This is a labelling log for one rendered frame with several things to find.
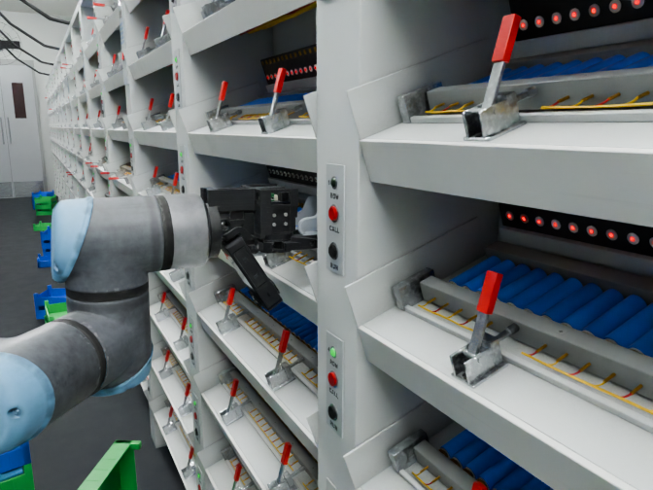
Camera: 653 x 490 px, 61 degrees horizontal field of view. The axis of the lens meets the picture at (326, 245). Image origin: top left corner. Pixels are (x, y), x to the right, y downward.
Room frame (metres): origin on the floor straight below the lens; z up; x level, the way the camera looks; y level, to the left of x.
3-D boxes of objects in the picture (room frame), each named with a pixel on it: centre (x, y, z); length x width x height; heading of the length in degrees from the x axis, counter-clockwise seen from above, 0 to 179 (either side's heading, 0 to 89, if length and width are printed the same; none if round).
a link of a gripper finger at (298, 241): (0.70, 0.04, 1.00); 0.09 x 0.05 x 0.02; 114
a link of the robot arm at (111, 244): (0.62, 0.25, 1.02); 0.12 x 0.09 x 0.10; 118
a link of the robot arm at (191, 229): (0.66, 0.17, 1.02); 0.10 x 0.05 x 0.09; 28
